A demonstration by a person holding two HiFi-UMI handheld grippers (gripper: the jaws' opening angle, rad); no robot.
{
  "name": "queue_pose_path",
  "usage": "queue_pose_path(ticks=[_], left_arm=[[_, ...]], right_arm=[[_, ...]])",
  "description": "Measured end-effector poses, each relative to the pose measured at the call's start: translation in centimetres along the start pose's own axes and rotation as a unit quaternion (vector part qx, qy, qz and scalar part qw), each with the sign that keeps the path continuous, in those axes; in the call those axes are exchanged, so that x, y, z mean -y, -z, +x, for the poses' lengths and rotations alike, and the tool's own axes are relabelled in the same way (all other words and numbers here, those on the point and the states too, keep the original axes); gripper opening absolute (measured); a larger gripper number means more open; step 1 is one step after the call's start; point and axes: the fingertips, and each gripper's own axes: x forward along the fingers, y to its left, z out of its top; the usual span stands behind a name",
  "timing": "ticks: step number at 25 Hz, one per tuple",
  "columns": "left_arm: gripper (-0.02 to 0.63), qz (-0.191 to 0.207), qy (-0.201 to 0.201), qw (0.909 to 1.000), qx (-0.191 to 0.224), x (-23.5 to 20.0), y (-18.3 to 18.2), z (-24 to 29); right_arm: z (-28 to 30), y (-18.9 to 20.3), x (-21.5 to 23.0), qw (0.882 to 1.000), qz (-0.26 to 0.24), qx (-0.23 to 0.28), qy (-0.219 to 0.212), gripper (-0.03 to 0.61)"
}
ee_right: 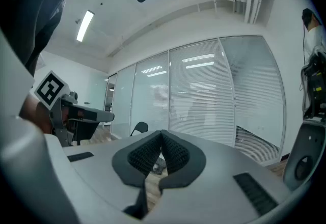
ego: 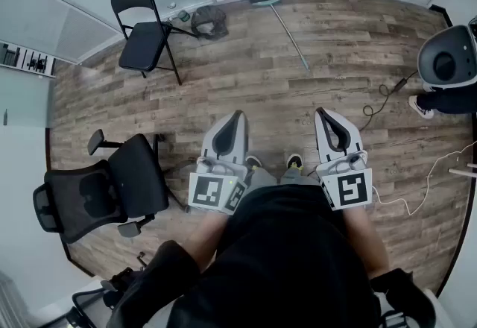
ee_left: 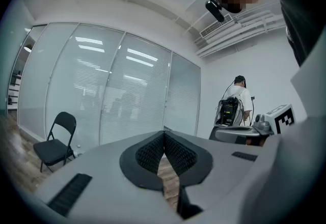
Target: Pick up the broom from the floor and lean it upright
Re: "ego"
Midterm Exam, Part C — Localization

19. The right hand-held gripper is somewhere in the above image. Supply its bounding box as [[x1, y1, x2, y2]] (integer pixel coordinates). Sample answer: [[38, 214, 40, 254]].
[[314, 107, 373, 212]]

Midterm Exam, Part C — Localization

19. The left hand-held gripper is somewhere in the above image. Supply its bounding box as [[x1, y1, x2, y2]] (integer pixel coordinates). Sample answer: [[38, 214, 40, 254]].
[[188, 110, 250, 215]]

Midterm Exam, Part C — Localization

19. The teal broom with metal handle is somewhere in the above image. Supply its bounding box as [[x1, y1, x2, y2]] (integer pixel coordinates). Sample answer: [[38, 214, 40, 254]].
[[248, 0, 311, 72]]

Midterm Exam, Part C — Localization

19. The person's right forearm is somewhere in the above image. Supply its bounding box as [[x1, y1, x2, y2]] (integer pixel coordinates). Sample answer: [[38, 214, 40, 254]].
[[341, 206, 391, 277]]

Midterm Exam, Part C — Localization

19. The person's left forearm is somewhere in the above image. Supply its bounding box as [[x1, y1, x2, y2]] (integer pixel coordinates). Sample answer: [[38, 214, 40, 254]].
[[182, 211, 230, 274]]

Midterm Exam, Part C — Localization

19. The person's right shoe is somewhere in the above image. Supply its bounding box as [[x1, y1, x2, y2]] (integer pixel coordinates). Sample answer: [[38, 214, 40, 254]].
[[285, 153, 304, 173]]

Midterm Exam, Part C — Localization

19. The person's right leg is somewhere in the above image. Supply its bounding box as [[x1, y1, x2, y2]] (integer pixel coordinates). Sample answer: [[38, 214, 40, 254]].
[[279, 168, 320, 186]]

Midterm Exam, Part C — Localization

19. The black mesh office chair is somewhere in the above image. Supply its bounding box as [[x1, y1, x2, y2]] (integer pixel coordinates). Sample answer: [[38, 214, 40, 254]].
[[32, 128, 192, 245], [69, 251, 151, 328]]

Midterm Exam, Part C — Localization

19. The black garbage bag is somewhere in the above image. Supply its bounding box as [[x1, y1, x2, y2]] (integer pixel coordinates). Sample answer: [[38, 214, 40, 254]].
[[190, 5, 230, 41]]

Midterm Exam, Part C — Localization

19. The black folding chair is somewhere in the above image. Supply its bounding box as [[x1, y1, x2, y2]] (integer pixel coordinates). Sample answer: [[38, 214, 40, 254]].
[[110, 0, 199, 86]]

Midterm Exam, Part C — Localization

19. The person's black top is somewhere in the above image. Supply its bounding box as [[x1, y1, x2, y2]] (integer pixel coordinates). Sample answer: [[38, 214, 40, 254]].
[[110, 183, 437, 328]]

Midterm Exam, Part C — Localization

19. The black cable with adapter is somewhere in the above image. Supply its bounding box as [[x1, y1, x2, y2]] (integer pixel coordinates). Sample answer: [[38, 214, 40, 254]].
[[362, 70, 419, 130]]

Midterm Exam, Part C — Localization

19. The white cable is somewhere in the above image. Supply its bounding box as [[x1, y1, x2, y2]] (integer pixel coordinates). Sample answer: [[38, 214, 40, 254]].
[[371, 139, 477, 217]]

